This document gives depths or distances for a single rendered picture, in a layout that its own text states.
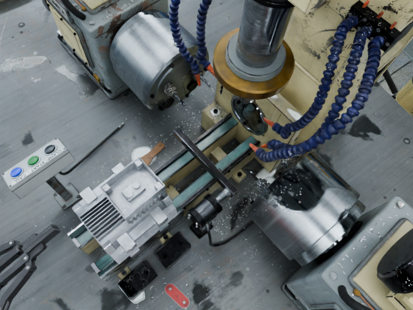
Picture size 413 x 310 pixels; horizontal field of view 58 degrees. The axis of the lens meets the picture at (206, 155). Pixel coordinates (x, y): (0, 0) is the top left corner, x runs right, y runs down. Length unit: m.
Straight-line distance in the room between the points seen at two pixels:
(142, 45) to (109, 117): 0.39
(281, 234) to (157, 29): 0.65
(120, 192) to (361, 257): 0.58
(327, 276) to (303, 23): 0.59
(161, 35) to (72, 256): 0.71
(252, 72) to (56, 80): 0.90
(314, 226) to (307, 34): 0.47
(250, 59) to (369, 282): 0.54
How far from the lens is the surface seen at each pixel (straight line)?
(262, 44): 0.75
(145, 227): 0.96
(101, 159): 1.32
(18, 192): 1.07
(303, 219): 0.92
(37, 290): 1.27
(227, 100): 1.21
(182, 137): 1.07
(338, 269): 0.91
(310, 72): 1.06
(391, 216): 0.99
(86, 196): 0.99
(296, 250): 0.96
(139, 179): 0.94
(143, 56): 1.08
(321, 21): 0.95
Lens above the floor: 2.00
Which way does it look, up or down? 67 degrees down
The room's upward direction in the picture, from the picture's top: 8 degrees clockwise
